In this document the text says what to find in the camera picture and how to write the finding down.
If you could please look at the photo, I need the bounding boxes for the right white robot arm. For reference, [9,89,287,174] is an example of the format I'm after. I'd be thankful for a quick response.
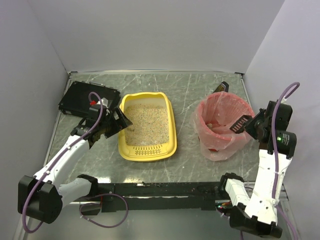
[216,101,297,239]

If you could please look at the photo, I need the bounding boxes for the cat litter pellets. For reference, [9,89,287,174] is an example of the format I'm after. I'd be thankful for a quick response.
[124,104,170,146]

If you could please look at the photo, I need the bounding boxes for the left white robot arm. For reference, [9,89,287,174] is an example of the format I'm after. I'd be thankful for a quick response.
[17,103,132,224]

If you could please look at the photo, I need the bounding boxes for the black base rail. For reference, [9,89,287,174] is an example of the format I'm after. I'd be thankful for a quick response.
[77,181,230,213]

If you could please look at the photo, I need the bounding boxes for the black litter scoop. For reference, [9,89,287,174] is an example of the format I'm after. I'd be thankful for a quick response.
[229,115,253,134]

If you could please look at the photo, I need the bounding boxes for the yellow litter box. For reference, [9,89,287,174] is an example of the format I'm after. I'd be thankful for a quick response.
[118,92,178,162]

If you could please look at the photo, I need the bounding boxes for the purple cable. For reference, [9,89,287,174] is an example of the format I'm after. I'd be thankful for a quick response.
[217,81,301,240]
[21,91,129,234]

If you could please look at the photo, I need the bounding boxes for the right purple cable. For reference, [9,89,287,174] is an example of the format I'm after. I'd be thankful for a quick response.
[217,81,301,240]

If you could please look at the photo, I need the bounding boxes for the black flat box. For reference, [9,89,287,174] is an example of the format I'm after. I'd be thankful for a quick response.
[58,81,121,118]

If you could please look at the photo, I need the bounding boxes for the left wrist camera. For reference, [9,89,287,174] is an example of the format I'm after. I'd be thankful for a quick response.
[90,97,109,108]

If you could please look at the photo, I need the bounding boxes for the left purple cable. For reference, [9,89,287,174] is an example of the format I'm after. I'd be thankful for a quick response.
[21,91,129,234]

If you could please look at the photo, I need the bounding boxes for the black metronome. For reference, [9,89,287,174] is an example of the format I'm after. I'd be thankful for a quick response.
[213,81,230,93]

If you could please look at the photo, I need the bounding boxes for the red basket with bag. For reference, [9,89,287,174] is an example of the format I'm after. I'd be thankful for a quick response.
[190,91,254,161]

